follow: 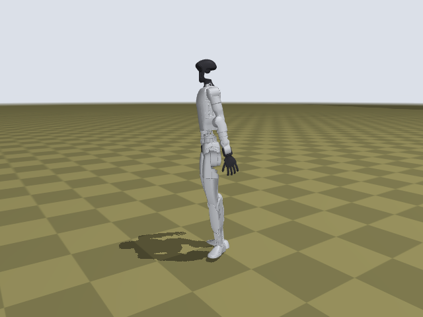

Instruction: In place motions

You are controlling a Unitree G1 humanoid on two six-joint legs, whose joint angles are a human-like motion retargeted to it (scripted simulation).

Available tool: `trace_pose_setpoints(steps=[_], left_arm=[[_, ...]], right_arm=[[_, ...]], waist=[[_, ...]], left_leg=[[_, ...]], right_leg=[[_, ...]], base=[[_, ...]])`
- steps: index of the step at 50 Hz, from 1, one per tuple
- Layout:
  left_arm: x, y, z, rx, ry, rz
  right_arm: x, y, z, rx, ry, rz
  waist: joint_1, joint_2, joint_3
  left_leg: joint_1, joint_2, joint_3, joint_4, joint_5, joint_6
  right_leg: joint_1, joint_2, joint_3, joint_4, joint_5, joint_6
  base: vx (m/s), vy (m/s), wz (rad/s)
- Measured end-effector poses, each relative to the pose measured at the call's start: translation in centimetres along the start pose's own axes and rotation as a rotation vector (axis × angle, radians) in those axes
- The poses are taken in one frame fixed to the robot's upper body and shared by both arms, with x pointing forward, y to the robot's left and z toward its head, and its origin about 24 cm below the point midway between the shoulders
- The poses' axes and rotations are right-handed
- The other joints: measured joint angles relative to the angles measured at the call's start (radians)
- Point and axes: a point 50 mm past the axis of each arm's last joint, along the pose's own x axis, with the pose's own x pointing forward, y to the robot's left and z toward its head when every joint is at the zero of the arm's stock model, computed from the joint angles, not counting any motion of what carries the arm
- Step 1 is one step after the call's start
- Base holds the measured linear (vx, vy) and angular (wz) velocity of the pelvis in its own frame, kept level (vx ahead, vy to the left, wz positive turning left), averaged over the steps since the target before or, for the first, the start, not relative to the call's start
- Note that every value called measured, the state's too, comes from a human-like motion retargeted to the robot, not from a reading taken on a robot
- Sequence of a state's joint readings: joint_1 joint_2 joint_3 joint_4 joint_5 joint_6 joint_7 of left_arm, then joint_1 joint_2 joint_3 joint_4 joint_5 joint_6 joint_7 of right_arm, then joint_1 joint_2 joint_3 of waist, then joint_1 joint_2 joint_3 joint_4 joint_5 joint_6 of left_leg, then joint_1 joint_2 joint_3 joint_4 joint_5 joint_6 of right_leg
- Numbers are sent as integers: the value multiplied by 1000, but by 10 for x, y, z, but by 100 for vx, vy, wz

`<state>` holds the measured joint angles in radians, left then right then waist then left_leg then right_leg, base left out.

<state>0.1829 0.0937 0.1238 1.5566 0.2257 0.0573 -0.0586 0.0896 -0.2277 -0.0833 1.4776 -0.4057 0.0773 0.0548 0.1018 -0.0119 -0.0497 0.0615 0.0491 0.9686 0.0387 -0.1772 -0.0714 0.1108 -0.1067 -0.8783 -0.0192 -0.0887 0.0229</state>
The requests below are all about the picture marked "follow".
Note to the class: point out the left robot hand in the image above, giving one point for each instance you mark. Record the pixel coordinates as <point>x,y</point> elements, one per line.
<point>229,161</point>

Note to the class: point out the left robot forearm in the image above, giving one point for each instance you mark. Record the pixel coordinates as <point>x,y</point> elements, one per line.
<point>222,133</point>

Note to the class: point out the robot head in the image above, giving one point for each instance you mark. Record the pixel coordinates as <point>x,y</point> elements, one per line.
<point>205,66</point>

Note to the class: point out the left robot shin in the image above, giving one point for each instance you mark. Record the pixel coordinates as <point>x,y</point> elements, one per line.
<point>216,220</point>

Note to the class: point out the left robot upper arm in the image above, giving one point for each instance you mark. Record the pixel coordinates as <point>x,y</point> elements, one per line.
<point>214,95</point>

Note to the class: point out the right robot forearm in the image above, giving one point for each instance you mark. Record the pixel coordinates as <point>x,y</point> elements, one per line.
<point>202,137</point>

